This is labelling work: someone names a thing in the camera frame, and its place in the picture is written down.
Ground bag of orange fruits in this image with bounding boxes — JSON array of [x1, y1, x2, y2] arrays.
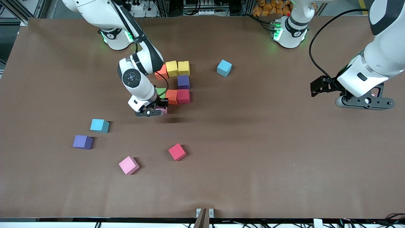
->
[[252, 0, 293, 17]]

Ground red foam cube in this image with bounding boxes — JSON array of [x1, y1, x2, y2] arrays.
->
[[168, 143, 187, 161], [177, 89, 190, 104]]

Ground purple foam cube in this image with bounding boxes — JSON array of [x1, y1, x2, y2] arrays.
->
[[72, 135, 94, 150], [177, 75, 190, 90]]

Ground aluminium frame profile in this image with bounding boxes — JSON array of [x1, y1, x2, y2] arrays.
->
[[379, 0, 405, 23], [0, 0, 46, 26]]

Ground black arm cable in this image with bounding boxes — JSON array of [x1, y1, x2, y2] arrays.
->
[[308, 9, 370, 81]]

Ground orange foam cube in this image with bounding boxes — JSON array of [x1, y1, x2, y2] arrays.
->
[[165, 90, 178, 105], [155, 65, 169, 80]]

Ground blue foam cube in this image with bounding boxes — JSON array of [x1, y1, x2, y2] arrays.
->
[[217, 59, 233, 77], [90, 119, 110, 133]]

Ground brown paper table cover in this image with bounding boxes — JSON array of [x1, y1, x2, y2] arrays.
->
[[0, 15, 405, 219]]

